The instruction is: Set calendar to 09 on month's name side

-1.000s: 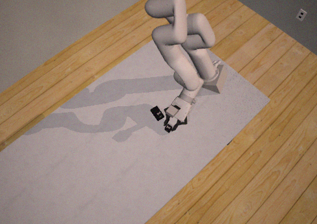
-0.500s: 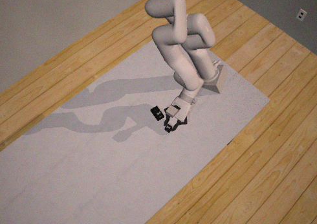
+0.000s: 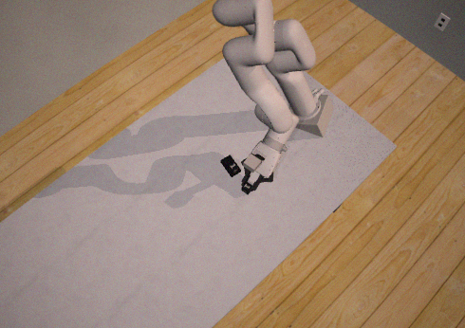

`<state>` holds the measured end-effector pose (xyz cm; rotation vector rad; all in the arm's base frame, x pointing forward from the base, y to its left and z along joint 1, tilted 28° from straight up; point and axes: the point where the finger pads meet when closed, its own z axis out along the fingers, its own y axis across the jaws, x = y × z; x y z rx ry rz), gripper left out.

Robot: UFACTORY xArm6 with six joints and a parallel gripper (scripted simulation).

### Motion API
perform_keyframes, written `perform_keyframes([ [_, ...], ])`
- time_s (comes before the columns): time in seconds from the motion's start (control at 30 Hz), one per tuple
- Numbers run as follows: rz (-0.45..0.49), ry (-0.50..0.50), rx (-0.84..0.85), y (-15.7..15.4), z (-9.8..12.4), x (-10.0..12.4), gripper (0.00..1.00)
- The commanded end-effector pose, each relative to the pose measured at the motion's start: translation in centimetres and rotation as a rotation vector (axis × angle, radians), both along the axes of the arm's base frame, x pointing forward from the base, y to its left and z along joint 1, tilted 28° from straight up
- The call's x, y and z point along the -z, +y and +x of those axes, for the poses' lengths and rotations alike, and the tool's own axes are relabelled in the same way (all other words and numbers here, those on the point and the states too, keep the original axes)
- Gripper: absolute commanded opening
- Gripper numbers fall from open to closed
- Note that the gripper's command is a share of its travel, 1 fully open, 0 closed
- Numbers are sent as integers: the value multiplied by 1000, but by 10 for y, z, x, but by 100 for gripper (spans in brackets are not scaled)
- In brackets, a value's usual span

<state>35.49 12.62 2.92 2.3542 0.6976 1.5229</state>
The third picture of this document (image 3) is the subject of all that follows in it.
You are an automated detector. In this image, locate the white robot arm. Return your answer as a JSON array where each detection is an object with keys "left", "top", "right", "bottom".
[{"left": 213, "top": 0, "right": 325, "bottom": 152}]

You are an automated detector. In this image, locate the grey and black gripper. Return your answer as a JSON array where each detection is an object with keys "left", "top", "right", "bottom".
[{"left": 241, "top": 140, "right": 282, "bottom": 191}]

